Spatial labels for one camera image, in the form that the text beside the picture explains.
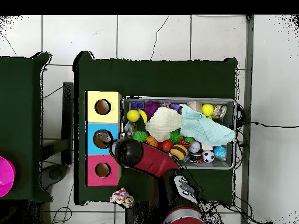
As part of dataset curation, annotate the crushed bottle with blue label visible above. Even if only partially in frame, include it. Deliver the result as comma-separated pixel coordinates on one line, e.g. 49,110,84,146
123,121,138,137

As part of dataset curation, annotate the colourful packet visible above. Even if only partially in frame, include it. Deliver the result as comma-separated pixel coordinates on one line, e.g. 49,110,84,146
109,187,135,208

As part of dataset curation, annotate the wooden box with three holes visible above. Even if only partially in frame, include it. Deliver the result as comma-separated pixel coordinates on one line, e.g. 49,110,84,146
85,90,123,187

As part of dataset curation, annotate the cream white cloth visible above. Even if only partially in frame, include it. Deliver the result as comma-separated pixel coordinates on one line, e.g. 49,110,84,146
145,107,184,143

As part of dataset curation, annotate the large green spiky ball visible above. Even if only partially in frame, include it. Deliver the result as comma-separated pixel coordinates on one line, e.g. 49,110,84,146
132,130,149,142

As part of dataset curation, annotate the purple rubber toy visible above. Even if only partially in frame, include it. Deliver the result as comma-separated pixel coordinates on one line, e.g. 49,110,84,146
144,100,162,115

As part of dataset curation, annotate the toy burger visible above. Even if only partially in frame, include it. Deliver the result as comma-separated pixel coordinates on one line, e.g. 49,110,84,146
169,143,188,161

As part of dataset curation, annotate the dark green tablecloth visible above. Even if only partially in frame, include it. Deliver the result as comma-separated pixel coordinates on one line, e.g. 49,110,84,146
0,52,53,202
73,50,238,207

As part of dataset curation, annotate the mint green cloth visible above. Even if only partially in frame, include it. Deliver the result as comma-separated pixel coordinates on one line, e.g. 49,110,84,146
179,104,236,147

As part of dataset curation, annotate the black and white football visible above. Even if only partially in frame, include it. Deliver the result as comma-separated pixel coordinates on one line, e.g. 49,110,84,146
202,150,215,163

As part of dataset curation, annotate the blue globe ball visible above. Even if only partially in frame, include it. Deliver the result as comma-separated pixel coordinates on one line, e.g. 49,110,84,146
213,146,227,160

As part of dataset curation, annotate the black upright panel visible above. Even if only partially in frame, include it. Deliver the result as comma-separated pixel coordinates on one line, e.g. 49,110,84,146
61,81,75,164

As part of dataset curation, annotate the grey metal bar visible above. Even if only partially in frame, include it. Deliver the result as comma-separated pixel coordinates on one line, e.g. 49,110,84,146
240,15,255,224

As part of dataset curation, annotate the magenta plastic bowl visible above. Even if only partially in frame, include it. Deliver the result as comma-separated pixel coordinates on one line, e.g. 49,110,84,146
0,155,16,198

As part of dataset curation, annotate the metal wire mesh bin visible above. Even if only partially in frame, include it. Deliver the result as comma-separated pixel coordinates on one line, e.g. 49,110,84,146
120,96,237,170

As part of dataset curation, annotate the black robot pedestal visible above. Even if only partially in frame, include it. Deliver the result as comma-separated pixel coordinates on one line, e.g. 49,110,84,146
124,201,164,224

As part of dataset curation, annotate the black cable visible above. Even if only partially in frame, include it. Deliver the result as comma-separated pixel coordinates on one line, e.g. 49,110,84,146
242,120,299,129

